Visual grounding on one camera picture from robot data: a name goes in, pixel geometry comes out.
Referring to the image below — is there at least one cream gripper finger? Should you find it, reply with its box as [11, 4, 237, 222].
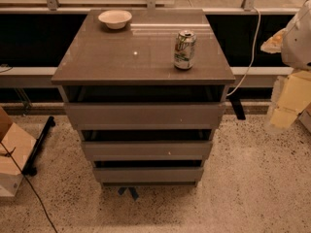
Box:
[260, 28, 286, 53]

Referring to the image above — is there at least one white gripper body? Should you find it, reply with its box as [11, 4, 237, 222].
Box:
[268, 71, 311, 129]

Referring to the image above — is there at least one grey drawer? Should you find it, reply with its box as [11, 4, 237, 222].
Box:
[82, 141, 212, 161]
[64, 103, 225, 130]
[93, 167, 203, 183]

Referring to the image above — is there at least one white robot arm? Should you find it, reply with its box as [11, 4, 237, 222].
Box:
[260, 0, 311, 129]

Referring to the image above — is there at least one grey drawer cabinet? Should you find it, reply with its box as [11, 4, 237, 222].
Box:
[52, 10, 234, 186]

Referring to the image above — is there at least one grey top drawer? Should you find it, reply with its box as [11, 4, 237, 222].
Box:
[64, 103, 225, 130]

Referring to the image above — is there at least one grey bottom drawer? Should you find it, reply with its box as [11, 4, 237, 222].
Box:
[93, 167, 203, 183]

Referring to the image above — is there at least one cardboard box right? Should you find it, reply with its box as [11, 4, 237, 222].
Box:
[299, 104, 311, 133]

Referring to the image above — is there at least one cardboard box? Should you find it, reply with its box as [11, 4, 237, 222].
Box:
[299, 104, 311, 133]
[0, 107, 36, 197]

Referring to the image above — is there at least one green white soda can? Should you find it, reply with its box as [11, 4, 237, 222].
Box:
[174, 30, 196, 70]

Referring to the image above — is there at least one white ceramic bowl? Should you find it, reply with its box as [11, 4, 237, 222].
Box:
[98, 10, 132, 29]

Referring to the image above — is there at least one blue tape cross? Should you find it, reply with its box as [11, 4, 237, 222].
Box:
[117, 186, 140, 201]

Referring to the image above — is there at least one cardboard box left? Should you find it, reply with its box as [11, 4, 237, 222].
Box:
[0, 107, 36, 197]

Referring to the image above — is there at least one black stand leg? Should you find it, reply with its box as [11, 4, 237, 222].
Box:
[22, 116, 55, 177]

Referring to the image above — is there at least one white power cable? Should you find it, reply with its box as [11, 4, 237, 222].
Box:
[225, 7, 262, 98]

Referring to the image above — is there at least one black floor cable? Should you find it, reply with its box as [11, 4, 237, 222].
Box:
[0, 141, 59, 233]

